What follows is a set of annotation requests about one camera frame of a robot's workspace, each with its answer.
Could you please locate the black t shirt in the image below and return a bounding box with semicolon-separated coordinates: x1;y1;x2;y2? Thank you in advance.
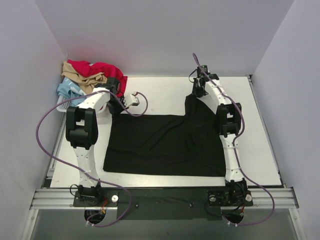
103;94;226;177

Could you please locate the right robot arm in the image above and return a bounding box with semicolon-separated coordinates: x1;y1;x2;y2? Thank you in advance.
192;65;246;205

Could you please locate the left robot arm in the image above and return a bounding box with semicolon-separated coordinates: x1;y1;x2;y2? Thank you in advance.
65;77;124;206

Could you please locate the tan t shirt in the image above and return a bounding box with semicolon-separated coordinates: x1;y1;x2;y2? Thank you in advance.
61;61;108;94

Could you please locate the red t shirt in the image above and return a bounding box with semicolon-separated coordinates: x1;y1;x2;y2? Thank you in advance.
67;59;128;95

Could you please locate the light blue t shirt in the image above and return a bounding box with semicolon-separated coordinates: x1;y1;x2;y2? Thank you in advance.
57;77;86;99

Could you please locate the white plastic basket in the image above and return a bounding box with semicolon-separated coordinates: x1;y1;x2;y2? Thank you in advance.
55;94;106;118

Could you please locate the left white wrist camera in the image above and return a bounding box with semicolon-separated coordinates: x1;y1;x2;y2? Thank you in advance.
123;93;140;108

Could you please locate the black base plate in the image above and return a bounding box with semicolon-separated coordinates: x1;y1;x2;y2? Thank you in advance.
73;187;253;221

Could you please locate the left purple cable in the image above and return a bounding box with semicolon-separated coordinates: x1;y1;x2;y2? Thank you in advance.
35;91;149;228

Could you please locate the aluminium frame rail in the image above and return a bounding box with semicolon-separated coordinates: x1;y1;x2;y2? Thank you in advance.
29;188;299;210

